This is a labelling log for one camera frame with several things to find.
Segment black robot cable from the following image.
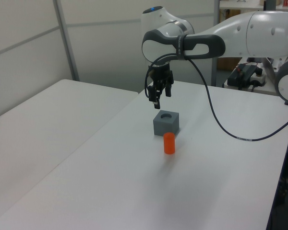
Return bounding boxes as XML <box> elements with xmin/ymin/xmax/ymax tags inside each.
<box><xmin>144</xmin><ymin>53</ymin><xmax>288</xmax><ymax>142</ymax></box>

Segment white side table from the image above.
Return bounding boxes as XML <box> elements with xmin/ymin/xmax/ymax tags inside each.
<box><xmin>222</xmin><ymin>80</ymin><xmax>283</xmax><ymax>96</ymax></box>

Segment grey block with round hole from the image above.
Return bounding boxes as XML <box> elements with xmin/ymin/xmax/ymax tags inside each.
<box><xmin>153</xmin><ymin>110</ymin><xmax>181</xmax><ymax>137</ymax></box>

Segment black power supply box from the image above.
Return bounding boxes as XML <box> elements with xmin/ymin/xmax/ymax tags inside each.
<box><xmin>228</xmin><ymin>64</ymin><xmax>257</xmax><ymax>87</ymax></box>

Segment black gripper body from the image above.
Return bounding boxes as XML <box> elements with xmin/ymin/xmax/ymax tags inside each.
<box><xmin>149</xmin><ymin>63</ymin><xmax>175</xmax><ymax>85</ymax></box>

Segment grey partition post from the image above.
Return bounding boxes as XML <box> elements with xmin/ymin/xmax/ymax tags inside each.
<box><xmin>210</xmin><ymin>0</ymin><xmax>219</xmax><ymax>87</ymax></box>

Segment white socket block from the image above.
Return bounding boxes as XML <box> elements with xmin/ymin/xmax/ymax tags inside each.
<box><xmin>249</xmin><ymin>69</ymin><xmax>267</xmax><ymax>87</ymax></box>

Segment orange cylinder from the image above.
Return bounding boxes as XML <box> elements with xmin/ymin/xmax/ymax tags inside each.
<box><xmin>163</xmin><ymin>132</ymin><xmax>176</xmax><ymax>155</ymax></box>

